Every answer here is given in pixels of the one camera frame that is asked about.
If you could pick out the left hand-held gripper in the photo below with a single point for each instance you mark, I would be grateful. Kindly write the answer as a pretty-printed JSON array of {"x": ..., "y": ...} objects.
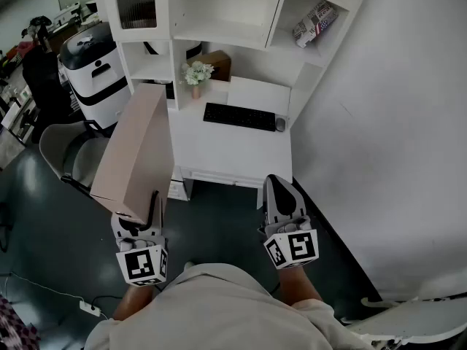
[{"x": 142, "y": 264}]

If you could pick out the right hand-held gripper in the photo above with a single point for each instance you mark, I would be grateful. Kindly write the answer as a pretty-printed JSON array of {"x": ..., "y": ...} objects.
[{"x": 292, "y": 248}]

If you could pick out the beige box folder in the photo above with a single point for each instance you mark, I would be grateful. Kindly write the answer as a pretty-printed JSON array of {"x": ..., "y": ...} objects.
[{"x": 138, "y": 148}]

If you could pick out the white desk with shelves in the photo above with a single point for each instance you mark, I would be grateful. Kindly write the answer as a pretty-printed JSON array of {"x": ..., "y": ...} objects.
[{"x": 226, "y": 9}]

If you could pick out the person's left forearm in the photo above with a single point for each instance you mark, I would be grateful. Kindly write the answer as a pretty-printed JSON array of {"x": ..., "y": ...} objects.
[{"x": 133, "y": 301}]

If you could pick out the person's right forearm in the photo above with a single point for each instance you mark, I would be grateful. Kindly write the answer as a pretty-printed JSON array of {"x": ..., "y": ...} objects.
[{"x": 297, "y": 286}]

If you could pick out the white desk surface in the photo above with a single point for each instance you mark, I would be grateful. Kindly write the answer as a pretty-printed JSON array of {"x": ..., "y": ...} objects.
[{"x": 226, "y": 151}]

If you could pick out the grey computer mouse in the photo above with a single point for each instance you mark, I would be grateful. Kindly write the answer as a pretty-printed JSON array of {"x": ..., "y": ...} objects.
[{"x": 280, "y": 124}]

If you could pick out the white drawer unit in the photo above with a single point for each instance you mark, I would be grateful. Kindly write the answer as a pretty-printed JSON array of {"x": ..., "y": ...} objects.
[{"x": 178, "y": 186}]

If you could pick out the person's shoe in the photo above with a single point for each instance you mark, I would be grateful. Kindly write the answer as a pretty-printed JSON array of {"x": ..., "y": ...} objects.
[{"x": 188, "y": 265}]

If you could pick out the grey chair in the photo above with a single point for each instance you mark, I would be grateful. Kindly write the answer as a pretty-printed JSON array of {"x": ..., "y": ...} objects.
[{"x": 84, "y": 159}]

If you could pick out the black keyboard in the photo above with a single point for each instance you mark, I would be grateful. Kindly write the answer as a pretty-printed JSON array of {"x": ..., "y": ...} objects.
[{"x": 239, "y": 117}]

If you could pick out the white power strip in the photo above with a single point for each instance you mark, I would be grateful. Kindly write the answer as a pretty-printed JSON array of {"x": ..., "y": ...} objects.
[{"x": 89, "y": 308}]

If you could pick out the person's beige shirt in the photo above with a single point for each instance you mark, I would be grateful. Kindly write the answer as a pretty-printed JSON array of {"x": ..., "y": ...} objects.
[{"x": 219, "y": 312}]

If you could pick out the white robot with black top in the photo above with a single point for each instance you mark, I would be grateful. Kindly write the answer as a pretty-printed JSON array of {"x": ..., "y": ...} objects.
[{"x": 98, "y": 86}]

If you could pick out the white flowers in pink vase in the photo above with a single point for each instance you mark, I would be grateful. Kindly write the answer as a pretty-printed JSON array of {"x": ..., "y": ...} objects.
[{"x": 197, "y": 73}]

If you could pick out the brown wooden box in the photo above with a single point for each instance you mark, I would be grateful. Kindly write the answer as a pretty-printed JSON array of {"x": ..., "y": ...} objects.
[{"x": 219, "y": 64}]

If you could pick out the black office chair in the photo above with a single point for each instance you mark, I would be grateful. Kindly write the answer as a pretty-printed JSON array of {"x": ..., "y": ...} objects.
[{"x": 45, "y": 86}]

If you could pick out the white chair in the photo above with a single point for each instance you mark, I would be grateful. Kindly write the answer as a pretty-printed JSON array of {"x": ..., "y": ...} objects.
[{"x": 412, "y": 321}]

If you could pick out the checkered fabric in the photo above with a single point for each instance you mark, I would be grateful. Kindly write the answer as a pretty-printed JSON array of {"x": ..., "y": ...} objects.
[{"x": 16, "y": 326}]

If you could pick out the newspaper print box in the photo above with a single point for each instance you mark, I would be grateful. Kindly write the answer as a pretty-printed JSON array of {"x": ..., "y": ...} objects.
[{"x": 315, "y": 22}]

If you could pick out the white ribbed glass cabinet door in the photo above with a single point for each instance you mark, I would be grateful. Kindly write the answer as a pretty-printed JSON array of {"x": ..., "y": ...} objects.
[{"x": 135, "y": 4}]

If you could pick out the red basket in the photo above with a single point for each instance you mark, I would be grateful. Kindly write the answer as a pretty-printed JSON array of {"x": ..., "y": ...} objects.
[{"x": 25, "y": 47}]

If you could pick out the cluttered background table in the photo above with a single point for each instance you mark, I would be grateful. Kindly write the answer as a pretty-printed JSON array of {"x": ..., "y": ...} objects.
[{"x": 71, "y": 15}]

